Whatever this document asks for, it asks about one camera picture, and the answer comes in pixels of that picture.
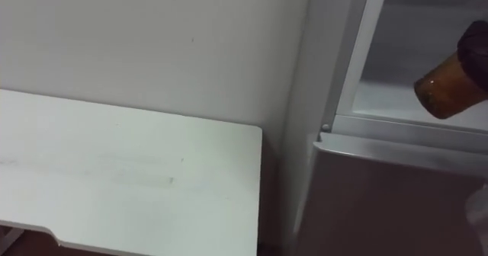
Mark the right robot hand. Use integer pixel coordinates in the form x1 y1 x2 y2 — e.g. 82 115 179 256
456 19 488 94

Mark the brown tea bottle green cap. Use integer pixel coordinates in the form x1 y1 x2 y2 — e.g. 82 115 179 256
413 50 488 120

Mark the grey fridge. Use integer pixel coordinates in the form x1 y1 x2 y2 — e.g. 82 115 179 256
280 0 488 256

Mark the white desk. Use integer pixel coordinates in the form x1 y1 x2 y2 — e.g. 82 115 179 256
0 88 264 256

